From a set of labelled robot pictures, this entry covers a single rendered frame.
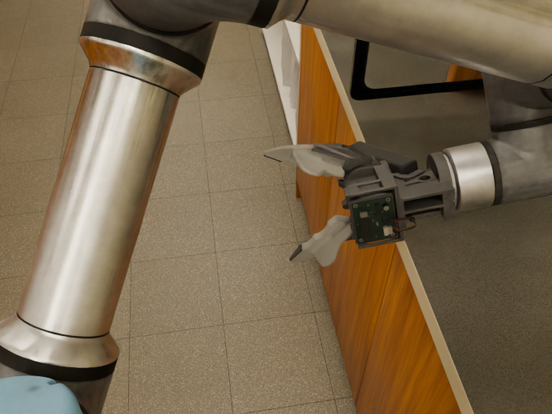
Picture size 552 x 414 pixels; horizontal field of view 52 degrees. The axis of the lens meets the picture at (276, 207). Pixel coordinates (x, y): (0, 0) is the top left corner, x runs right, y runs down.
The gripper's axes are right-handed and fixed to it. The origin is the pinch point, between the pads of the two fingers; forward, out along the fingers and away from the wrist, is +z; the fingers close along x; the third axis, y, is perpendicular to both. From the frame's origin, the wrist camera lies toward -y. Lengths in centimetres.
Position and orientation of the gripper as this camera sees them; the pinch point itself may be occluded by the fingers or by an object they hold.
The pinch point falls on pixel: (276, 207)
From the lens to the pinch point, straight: 68.5
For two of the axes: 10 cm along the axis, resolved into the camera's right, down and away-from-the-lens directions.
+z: -9.8, 1.9, 0.9
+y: 0.2, 4.8, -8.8
